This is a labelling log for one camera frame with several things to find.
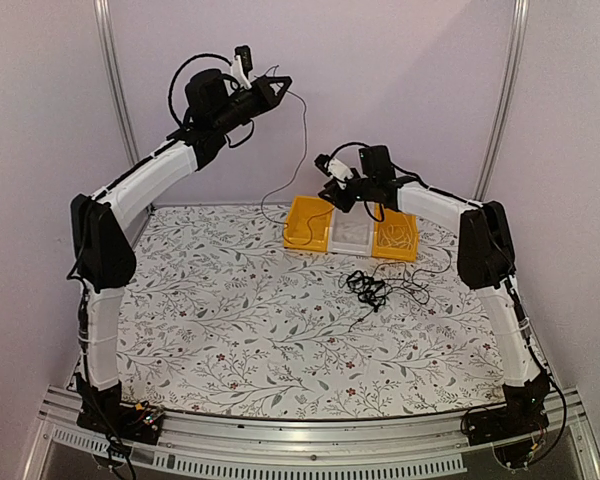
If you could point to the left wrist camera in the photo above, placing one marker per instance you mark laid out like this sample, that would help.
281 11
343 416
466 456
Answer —
242 65

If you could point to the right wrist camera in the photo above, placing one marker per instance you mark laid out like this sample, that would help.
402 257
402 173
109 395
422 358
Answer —
332 167

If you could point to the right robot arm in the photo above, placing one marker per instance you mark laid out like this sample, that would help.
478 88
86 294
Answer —
485 264

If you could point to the front aluminium rail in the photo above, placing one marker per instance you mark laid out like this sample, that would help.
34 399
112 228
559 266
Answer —
195 446

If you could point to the aluminium frame post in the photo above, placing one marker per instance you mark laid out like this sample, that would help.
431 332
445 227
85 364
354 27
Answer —
110 58
514 54

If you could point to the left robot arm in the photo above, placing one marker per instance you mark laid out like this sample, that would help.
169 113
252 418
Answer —
105 262

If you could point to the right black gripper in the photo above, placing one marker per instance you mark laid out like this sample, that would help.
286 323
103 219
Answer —
337 198

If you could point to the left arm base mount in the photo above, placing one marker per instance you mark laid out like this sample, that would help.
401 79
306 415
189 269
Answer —
120 415

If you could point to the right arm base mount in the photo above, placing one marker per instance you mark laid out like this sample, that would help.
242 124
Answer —
522 414

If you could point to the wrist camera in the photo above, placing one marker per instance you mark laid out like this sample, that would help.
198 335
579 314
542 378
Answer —
242 65
332 167

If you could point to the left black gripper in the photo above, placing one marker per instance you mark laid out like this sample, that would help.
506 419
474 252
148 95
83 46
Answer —
266 97

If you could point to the large yellow plastic bin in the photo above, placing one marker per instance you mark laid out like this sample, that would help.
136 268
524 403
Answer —
307 226

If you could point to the right aluminium frame post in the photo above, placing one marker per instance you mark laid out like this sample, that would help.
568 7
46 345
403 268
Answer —
514 54

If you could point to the small yellow plastic bin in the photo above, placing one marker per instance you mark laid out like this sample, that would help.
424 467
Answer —
397 237

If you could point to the left aluminium frame post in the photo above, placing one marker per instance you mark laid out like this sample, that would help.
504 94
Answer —
110 58

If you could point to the white translucent plastic bin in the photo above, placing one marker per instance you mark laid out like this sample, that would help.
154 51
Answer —
351 233

